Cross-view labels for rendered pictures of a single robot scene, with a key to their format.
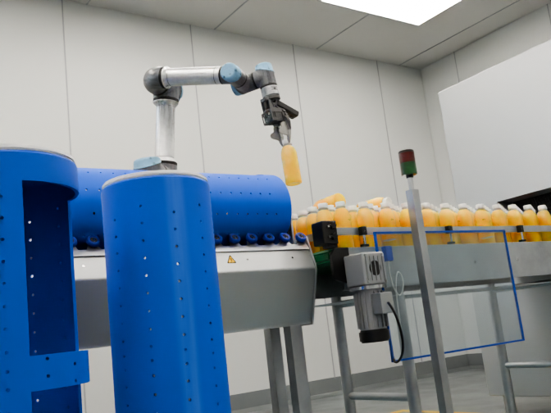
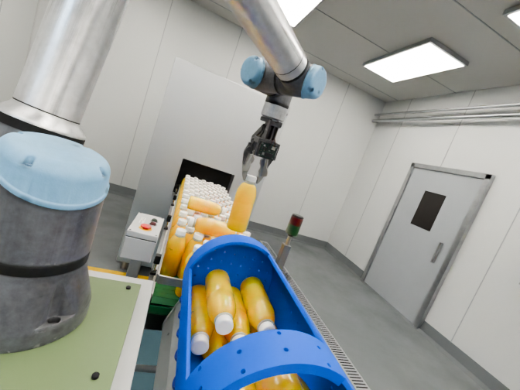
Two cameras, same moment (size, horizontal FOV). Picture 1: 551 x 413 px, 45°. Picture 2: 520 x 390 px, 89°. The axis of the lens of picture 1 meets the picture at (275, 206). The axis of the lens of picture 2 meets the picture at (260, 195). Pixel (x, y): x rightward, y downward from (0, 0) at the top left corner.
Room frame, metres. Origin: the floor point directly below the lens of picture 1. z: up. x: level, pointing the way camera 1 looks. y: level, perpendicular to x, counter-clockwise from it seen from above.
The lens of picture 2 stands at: (2.39, 0.75, 1.48)
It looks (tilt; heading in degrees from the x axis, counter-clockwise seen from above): 8 degrees down; 287
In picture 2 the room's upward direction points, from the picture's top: 20 degrees clockwise
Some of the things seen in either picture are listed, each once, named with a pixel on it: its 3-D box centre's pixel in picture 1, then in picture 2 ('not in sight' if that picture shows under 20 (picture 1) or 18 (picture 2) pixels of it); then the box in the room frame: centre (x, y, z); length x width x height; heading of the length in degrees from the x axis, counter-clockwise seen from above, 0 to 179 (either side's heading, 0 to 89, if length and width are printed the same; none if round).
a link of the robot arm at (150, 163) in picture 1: (148, 172); (49, 193); (2.73, 0.52, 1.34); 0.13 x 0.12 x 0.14; 161
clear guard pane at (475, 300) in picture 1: (453, 289); not in sight; (2.78, -0.70, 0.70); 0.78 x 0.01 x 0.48; 125
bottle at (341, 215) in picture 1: (343, 227); not in sight; (2.62, -0.26, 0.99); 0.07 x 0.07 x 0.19
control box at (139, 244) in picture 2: not in sight; (144, 235); (3.00, -0.03, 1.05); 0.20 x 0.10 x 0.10; 125
